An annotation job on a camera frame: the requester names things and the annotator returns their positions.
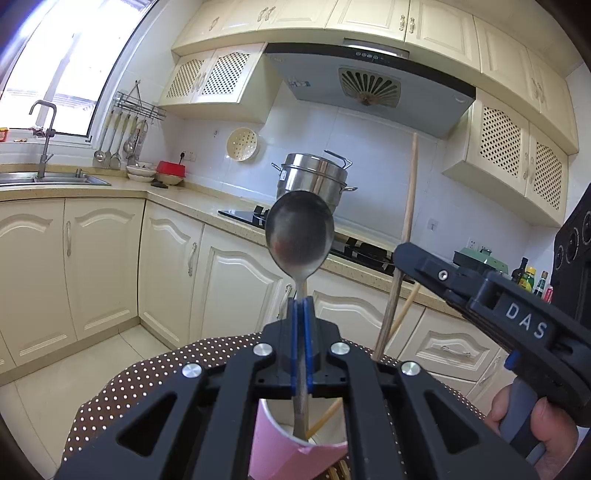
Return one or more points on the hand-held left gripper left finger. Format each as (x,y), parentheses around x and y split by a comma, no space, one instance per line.
(294,350)

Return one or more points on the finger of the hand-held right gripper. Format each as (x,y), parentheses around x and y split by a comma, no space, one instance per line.
(429,267)

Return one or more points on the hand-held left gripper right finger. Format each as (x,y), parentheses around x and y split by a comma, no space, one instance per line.
(309,364)

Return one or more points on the wooden chopstick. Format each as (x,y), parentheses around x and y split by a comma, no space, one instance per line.
(328,471)
(404,311)
(408,198)
(323,421)

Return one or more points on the pink cup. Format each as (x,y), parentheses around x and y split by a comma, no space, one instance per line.
(277,457)

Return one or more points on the metal spoon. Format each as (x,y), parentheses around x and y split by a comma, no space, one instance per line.
(300,230)

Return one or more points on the person's right hand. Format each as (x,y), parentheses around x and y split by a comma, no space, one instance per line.
(554,438)

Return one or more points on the red-topped bottle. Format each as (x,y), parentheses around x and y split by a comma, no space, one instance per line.
(548,294)

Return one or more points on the dark sauce bottle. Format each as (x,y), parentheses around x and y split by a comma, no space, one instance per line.
(542,284)

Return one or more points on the green countertop appliance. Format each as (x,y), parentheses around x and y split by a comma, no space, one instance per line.
(480,263)

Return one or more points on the black gas stove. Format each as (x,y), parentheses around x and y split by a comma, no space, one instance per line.
(364,251)

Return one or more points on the cream lattice door cabinet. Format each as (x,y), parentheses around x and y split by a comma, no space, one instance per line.
(212,78)
(508,152)

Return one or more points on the steel steamer pot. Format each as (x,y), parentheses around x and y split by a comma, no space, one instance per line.
(314,177)

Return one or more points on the brown polka dot tablecloth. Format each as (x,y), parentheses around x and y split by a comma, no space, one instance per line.
(138,383)

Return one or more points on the cream base cabinets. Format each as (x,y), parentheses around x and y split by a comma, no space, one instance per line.
(101,258)

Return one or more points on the grey range hood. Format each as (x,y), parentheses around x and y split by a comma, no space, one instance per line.
(323,78)

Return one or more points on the red lidded container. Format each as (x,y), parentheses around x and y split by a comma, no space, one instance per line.
(171,168)

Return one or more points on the cream upper cabinets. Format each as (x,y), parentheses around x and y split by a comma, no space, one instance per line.
(438,27)

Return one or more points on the hanging metal skimmer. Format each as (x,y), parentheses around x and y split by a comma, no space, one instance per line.
(128,145)

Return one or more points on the hanging metal ladle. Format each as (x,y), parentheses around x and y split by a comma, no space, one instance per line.
(99,154)

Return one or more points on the steel sink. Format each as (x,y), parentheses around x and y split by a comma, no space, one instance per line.
(51,179)

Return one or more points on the metal faucet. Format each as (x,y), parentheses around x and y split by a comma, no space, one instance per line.
(45,138)

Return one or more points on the window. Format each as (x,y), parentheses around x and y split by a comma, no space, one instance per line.
(60,60)

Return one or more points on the white wall outlet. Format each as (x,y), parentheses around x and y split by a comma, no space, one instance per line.
(433,224)
(186,155)

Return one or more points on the white wall colander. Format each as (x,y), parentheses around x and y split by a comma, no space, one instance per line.
(242,145)

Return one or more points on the wall utensil rack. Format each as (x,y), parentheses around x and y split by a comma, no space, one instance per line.
(138,104)

